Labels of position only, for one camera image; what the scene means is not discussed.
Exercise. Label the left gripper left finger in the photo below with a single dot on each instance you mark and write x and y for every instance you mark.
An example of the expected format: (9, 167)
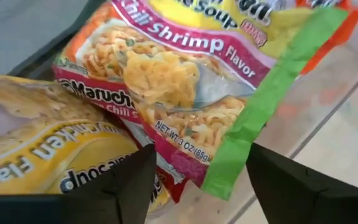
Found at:
(73, 208)

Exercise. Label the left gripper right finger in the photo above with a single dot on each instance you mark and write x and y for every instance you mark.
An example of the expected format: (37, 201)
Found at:
(306, 202)

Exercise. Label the yellow ramen noodle pack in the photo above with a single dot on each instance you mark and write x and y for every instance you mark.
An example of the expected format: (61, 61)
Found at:
(42, 140)

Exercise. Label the red ramen noodle pack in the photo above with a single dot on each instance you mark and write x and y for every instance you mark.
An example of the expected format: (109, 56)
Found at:
(104, 95)

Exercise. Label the green-edged chili shrimp ramen pack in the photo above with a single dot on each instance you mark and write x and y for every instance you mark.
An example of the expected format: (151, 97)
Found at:
(182, 62)

